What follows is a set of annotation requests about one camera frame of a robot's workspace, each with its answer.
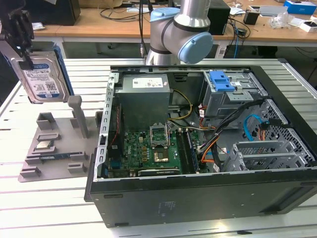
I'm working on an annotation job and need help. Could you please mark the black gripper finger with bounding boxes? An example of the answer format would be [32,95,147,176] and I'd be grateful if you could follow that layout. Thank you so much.
[22,47,35,71]

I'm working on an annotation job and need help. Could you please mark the hard disk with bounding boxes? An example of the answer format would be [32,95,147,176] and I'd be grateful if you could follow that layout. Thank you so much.
[11,42,75,104]

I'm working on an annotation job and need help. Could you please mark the grey disk bay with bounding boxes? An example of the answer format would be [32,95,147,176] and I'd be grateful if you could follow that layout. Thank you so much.
[222,140,311,172]

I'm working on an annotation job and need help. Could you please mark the large black box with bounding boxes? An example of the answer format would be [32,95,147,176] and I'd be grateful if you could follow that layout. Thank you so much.
[0,0,81,26]

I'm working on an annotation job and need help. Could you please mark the wooden desk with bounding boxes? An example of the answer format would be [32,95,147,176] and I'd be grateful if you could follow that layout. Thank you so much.
[0,0,317,60]

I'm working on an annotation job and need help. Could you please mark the grey parts rack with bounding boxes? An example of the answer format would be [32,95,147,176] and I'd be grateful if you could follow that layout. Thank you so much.
[18,95,105,183]

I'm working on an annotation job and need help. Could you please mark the silver CPU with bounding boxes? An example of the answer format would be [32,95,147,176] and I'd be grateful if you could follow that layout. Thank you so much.
[35,141,54,151]

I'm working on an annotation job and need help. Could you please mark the spare RAM stick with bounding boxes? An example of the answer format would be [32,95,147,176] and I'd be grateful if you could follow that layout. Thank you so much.
[39,153,84,161]

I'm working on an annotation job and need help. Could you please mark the grey power supply unit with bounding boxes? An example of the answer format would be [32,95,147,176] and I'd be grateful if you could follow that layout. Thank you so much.
[114,74,172,132]

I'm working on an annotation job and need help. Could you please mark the green motherboard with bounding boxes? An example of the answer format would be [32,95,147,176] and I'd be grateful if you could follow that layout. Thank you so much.
[107,129,199,178]

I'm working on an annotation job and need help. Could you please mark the CPU socket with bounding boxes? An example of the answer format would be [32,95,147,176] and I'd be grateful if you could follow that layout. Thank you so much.
[149,123,171,147]

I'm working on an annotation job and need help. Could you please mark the black graphics card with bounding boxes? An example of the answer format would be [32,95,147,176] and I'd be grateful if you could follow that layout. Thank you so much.
[137,168,182,178]

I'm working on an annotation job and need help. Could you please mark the installed RAM stick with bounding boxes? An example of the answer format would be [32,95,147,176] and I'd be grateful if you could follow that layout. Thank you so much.
[185,130,200,174]

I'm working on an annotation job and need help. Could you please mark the blue plastic cage latch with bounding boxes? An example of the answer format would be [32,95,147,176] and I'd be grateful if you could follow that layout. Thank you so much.
[209,71,236,93]

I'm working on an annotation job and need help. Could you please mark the grey optical drive cage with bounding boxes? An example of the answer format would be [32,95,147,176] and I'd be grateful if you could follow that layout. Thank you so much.
[202,70,268,118]

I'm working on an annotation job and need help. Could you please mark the black tower computer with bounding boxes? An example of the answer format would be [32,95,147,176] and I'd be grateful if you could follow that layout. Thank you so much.
[207,4,231,36]

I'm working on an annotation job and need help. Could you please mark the black open PC case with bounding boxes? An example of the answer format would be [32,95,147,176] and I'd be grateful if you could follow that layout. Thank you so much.
[84,64,317,229]

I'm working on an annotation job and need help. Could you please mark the flat grey box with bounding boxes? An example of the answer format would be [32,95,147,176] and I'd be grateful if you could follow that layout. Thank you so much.
[259,5,289,17]

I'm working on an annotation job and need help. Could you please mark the clear plastic bag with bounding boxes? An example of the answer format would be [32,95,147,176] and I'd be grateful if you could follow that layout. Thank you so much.
[269,11,291,30]

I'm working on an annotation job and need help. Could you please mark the blue cardboard box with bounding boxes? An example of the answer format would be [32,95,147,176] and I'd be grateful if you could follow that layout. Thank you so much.
[283,0,317,16]

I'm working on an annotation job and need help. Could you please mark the white open box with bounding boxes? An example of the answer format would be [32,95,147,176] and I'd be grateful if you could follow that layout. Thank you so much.
[300,20,317,33]

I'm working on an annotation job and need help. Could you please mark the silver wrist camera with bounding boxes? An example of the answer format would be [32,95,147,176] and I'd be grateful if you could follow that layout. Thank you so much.
[0,40,20,64]

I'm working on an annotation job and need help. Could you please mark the thin red wire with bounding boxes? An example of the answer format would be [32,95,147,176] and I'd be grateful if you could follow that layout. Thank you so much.
[110,103,123,146]

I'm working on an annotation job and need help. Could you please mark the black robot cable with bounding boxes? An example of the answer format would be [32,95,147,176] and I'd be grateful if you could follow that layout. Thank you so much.
[138,0,152,58]

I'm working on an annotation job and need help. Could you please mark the yellow and black wires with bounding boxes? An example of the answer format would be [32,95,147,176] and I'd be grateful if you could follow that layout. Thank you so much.
[167,89,194,121]

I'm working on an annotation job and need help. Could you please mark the orange wire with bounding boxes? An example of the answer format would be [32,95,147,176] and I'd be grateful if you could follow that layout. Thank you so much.
[200,145,216,164]

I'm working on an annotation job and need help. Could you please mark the black sleeved cable bundle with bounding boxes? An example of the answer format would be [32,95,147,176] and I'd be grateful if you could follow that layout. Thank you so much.
[197,99,264,152]

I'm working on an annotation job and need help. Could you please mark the blue data wire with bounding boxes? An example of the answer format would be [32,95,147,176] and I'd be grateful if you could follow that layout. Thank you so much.
[243,115,263,142]

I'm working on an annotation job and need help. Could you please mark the power wire with black plug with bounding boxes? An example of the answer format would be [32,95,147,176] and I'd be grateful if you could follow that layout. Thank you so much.
[257,118,289,142]

